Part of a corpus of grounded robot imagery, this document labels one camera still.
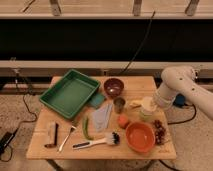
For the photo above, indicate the white plastic cup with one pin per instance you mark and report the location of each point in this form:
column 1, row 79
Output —
column 147, row 105

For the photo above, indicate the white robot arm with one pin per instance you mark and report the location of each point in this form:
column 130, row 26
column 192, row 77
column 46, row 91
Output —
column 180, row 80

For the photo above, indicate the green plastic tray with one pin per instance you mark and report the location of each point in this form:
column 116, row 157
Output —
column 70, row 94

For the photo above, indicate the dark red bowl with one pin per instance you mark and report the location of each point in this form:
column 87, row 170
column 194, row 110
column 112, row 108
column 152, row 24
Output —
column 113, row 87

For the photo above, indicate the teal sponge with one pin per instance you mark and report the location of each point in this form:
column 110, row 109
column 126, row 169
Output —
column 97, row 100

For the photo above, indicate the grey metal cup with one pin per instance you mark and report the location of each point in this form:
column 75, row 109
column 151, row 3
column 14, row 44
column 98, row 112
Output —
column 119, row 104

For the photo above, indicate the grey cloth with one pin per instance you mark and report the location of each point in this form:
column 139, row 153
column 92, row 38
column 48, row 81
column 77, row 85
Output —
column 101, row 117

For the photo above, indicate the yellow banana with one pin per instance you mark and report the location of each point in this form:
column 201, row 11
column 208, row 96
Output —
column 135, row 103

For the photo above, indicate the wooden table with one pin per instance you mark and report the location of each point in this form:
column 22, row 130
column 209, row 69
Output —
column 136, row 87

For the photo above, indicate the orange fruit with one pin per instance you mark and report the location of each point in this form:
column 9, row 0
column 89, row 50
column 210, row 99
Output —
column 123, row 121

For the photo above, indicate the green chili pepper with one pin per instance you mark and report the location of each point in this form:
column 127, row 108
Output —
column 85, row 129

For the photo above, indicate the white dish brush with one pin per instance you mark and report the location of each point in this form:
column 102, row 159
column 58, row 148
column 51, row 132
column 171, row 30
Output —
column 111, row 138

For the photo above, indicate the silver fork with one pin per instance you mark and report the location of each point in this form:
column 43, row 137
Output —
column 73, row 128

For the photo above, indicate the orange bowl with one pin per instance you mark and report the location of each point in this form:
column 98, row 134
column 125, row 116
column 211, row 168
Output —
column 140, row 137

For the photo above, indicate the red grape bunch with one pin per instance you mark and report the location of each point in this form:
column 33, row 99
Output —
column 160, row 132

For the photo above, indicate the black power adapter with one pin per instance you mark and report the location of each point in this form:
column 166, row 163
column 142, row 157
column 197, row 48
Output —
column 6, row 139

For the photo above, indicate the brown handled spatula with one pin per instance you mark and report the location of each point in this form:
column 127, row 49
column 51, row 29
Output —
column 51, row 135

